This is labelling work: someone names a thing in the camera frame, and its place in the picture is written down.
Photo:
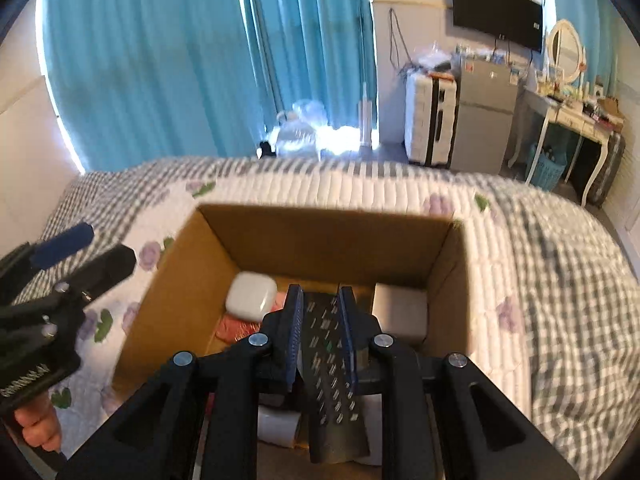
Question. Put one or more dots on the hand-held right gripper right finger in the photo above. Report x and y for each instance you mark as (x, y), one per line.
(348, 335)

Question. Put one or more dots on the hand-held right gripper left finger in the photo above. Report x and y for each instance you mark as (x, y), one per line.
(292, 342)

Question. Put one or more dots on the white dressing table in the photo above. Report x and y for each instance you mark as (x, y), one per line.
(565, 115)

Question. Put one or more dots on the small white box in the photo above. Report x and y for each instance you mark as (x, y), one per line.
(400, 312)

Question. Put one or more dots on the white suitcase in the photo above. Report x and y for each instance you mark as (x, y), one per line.
(430, 120)

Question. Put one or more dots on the blue curtain beside wardrobe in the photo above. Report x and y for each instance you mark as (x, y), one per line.
(585, 10)

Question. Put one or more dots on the white oval mirror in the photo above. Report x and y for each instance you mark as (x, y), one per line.
(565, 50)

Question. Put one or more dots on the grey checked blanket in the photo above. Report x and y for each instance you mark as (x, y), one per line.
(565, 285)

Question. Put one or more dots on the narrow blue curtain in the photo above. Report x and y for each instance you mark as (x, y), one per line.
(315, 40)

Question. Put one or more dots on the person's left hand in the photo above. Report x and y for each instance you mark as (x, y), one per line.
(37, 427)

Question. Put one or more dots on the white earbuds case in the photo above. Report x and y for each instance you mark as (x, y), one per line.
(251, 296)

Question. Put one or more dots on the red patterned wallet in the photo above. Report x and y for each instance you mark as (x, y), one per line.
(235, 331)

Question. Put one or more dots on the silver suitcase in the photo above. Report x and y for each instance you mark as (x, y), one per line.
(607, 170)

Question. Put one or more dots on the black box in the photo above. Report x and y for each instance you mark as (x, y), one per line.
(330, 390)

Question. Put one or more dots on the blue plastic basket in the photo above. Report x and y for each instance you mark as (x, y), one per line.
(547, 169)

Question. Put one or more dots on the silver mini fridge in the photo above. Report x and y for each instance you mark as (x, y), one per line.
(482, 115)

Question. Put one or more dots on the white standing pole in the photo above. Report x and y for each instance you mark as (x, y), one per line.
(365, 117)

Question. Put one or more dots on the clear plastic bag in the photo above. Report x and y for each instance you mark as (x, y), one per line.
(300, 130)

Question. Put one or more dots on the black wall television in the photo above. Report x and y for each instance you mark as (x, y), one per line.
(496, 12)

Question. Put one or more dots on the brown cardboard box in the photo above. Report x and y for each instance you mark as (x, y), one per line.
(325, 260)

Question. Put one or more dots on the wide blue curtain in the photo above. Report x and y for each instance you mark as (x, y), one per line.
(145, 60)

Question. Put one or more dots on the plain white bottle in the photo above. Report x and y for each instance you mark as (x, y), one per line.
(277, 427)

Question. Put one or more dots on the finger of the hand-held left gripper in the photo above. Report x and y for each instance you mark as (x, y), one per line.
(62, 249)
(107, 265)

